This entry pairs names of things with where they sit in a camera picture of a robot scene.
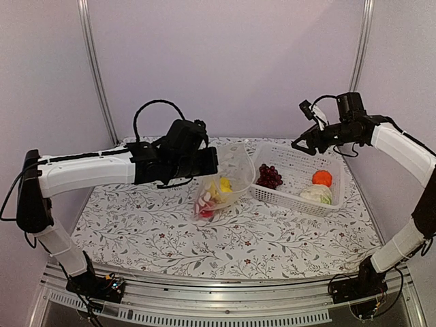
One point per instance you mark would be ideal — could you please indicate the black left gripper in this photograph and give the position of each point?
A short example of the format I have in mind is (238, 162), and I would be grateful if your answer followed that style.
(210, 167)

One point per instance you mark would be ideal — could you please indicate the white plastic basket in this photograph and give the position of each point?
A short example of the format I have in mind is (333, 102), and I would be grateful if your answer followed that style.
(297, 170)

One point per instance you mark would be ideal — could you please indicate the white green cauliflower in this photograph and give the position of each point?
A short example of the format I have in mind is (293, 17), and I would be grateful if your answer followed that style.
(317, 193)

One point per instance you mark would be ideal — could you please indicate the floral tablecloth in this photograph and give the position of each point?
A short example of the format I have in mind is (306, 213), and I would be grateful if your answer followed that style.
(145, 228)

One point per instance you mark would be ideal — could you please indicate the clear zip top bag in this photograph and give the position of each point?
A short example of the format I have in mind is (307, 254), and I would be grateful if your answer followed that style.
(235, 174)

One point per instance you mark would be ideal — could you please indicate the orange pumpkin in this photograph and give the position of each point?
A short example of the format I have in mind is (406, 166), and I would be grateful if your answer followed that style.
(322, 177)

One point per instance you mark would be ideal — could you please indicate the right aluminium frame post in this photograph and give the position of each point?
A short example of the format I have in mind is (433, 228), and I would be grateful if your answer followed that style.
(363, 42)

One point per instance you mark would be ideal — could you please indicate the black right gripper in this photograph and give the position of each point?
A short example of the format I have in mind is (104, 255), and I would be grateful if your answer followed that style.
(315, 137)

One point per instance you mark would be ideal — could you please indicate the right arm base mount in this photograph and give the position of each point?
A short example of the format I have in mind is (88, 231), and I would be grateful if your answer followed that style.
(343, 288)

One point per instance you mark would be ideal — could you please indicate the dark red grape bunch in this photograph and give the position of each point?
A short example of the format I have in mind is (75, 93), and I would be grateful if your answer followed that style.
(269, 177)

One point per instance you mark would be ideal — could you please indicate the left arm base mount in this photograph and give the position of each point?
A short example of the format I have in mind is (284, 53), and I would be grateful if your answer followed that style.
(100, 288)

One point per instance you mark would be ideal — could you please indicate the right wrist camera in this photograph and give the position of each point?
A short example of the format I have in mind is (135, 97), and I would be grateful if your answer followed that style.
(313, 113)

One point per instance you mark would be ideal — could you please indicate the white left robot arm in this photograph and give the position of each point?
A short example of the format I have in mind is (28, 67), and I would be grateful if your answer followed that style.
(183, 153)

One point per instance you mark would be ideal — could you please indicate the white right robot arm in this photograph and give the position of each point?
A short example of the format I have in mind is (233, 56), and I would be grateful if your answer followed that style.
(342, 119)

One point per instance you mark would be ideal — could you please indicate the left aluminium frame post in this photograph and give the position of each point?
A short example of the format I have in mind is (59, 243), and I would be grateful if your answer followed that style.
(89, 42)

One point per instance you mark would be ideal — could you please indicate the aluminium frame post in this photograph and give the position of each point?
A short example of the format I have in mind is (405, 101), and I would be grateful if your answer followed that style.
(89, 42)
(363, 42)

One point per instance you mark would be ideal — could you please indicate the yellow corn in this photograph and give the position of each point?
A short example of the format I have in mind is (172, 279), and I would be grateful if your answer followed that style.
(225, 185)
(215, 194)

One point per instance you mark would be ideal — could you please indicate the red bell pepper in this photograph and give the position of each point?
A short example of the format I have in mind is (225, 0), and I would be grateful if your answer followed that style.
(203, 212)

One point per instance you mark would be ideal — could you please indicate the aluminium front rail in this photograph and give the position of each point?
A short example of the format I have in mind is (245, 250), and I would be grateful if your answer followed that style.
(155, 299)

